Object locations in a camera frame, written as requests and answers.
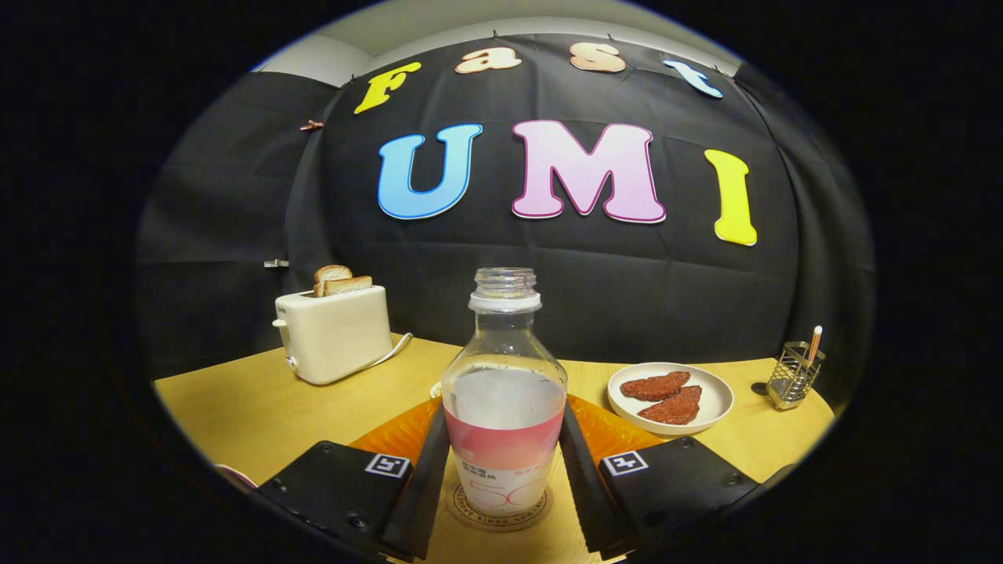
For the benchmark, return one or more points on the red meat patty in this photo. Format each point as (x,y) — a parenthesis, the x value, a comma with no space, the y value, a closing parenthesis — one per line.
(654,386)
(678,409)

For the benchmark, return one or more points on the wooden table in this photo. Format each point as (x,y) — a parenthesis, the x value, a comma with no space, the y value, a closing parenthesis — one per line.
(258,423)

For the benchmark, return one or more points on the round white plate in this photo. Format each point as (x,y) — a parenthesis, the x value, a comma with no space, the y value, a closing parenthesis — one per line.
(717,399)

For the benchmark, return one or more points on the cream toaster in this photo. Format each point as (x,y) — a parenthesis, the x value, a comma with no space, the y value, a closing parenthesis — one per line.
(337,337)

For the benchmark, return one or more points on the black backdrop cloth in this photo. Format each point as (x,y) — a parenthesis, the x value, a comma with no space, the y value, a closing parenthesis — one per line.
(627,298)

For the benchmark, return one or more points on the red cloth clip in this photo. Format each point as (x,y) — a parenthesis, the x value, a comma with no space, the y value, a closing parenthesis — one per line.
(311,124)

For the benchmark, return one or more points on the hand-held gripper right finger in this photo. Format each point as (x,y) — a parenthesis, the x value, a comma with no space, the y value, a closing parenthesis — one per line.
(588,493)

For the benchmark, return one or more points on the clear juice bottle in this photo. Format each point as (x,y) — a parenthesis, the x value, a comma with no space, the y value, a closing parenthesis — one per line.
(501,407)

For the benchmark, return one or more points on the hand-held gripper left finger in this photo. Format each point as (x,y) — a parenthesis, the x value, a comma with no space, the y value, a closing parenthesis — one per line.
(419,493)

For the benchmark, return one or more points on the toast slice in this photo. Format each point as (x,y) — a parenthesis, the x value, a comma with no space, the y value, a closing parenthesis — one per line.
(351,286)
(331,273)

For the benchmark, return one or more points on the round cork coaster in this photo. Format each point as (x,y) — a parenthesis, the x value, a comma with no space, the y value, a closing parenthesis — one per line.
(501,523)

